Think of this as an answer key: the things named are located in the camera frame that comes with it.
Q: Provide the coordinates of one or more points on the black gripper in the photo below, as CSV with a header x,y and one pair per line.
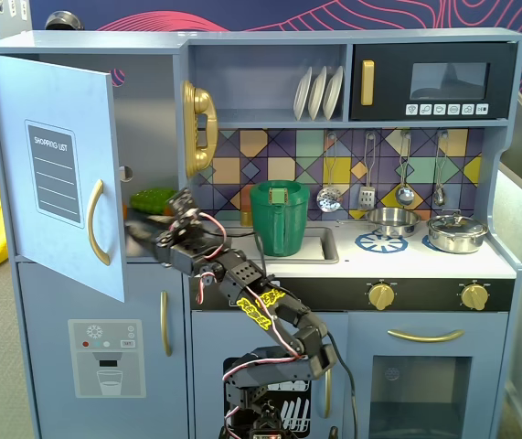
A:
x,y
165,239

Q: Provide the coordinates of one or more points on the cabinet door with shopping list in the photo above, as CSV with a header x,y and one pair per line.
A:
x,y
13,183

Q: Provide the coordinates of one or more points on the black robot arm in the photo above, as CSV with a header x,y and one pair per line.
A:
x,y
247,274

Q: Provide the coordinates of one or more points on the dishwasher door with dish print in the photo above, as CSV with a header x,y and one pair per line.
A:
x,y
210,338

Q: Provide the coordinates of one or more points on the fridge door with ice dispenser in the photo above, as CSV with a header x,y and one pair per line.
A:
x,y
41,302

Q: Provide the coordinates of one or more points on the open steel saucepan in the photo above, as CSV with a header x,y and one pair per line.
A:
x,y
393,221

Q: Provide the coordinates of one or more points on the blue toy kitchen cabinet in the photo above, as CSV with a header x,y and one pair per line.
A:
x,y
402,270

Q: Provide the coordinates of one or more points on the black microwave door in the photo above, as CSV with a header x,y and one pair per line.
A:
x,y
393,68

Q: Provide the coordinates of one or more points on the oven door with window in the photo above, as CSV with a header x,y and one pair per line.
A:
x,y
484,366

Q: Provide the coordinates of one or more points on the green bumpy toy vegetable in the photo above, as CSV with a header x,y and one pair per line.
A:
x,y
151,200

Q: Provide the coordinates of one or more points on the orange toy bottle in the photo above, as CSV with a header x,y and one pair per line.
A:
x,y
246,218

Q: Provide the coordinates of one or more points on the small green wooden block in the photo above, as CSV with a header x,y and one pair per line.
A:
x,y
279,195

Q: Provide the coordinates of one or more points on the green plastic pitcher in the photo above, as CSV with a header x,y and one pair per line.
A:
x,y
283,228

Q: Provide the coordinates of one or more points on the gold toy telephone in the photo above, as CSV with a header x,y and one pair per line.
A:
x,y
196,105

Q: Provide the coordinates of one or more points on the steel slotted spoon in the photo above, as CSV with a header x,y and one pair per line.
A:
x,y
329,200

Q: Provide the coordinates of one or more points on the white toy plate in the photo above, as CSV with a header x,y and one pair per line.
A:
x,y
317,93
333,91
301,93

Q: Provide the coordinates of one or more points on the steel slotted spatula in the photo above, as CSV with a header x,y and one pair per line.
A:
x,y
367,197

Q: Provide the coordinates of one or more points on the black dome object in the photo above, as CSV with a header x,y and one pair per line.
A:
x,y
63,20

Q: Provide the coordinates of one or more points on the gold stove knob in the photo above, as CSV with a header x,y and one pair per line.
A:
x,y
381,296
474,296

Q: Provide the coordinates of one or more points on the steel ladle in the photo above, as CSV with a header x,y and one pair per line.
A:
x,y
404,195

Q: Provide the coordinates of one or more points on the steel hanging spoon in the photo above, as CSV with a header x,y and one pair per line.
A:
x,y
439,194

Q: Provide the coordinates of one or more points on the steel pot with lid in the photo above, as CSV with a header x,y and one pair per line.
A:
x,y
457,233

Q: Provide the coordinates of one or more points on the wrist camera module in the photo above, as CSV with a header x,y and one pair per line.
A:
x,y
180,201

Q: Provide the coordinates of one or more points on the pale blue switch panel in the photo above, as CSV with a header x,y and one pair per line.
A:
x,y
11,18

